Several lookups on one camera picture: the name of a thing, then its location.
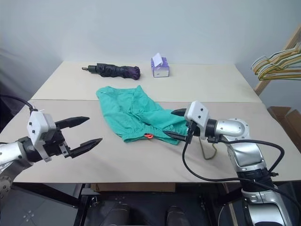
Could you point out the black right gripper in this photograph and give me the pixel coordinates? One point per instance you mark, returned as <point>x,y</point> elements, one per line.
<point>197,131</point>

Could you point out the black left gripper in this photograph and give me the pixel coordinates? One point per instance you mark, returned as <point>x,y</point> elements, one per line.
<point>55,143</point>

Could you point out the green shorts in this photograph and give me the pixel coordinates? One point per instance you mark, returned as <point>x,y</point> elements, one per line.
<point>122,113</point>

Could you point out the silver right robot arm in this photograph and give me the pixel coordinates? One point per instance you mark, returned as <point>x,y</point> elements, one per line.
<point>235,128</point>

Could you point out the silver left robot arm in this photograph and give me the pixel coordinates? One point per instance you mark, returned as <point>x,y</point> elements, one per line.
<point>9,150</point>

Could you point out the purple tissue box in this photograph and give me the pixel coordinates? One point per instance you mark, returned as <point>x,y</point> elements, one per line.
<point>160,69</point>

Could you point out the black purple folded umbrella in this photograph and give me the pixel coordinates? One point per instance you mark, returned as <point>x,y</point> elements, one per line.
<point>113,70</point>

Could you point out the flat cardboard under table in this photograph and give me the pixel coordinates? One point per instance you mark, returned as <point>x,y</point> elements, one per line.
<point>131,187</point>

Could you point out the dark rounded shape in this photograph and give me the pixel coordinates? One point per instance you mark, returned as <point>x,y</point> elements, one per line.
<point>176,216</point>
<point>121,215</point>

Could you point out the wooden clothes rack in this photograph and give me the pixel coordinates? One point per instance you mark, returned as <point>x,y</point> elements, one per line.
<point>261,86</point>

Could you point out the brown cardboard box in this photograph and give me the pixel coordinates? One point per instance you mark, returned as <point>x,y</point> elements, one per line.
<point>287,117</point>

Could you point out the bunch of clothes hangers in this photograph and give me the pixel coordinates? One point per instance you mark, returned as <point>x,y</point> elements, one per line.
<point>282,54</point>

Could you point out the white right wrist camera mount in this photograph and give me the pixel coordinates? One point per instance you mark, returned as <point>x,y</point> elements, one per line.
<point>198,113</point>

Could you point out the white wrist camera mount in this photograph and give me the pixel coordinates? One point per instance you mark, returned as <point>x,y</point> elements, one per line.
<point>198,113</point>
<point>38,124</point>

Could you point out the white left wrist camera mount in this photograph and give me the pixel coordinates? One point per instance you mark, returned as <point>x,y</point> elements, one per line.
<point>38,124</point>

